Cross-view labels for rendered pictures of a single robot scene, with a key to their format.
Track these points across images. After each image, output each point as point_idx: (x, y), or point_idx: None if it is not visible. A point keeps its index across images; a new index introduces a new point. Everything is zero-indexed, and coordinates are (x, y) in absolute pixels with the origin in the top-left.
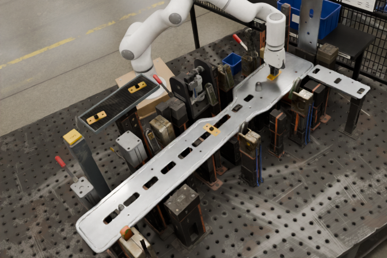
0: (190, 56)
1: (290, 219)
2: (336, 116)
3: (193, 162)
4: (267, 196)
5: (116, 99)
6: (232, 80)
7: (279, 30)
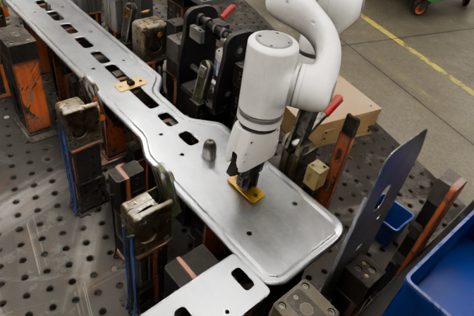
0: (416, 171)
1: None
2: None
3: (76, 60)
4: (44, 214)
5: None
6: None
7: (245, 63)
